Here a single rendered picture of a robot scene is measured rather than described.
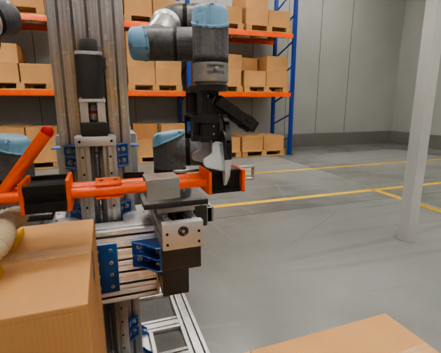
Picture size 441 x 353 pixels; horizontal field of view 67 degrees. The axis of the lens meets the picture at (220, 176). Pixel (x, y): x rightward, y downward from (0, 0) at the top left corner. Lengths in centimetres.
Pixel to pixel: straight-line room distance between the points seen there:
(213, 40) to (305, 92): 1014
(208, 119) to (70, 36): 76
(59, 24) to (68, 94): 23
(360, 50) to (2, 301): 1182
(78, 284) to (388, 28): 1257
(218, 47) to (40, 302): 54
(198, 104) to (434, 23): 314
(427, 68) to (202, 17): 307
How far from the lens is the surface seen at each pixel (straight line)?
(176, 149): 116
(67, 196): 68
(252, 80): 856
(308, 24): 1102
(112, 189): 68
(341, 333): 142
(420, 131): 363
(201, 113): 71
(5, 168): 118
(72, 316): 59
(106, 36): 134
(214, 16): 72
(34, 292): 64
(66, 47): 133
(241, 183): 73
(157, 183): 69
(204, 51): 71
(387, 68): 1279
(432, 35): 367
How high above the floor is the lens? 137
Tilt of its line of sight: 13 degrees down
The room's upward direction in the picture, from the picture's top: straight up
